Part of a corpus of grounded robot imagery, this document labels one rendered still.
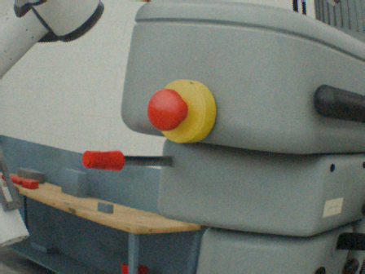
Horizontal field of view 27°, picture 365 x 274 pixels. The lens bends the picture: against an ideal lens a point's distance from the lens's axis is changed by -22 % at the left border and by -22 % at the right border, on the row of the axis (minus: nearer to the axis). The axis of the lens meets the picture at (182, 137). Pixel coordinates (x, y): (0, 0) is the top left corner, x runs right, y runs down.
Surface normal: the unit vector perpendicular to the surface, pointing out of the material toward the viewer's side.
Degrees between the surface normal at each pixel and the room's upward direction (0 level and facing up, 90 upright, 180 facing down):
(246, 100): 90
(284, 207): 90
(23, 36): 120
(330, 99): 90
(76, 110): 90
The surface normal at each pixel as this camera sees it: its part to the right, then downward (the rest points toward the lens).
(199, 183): -0.62, -0.02
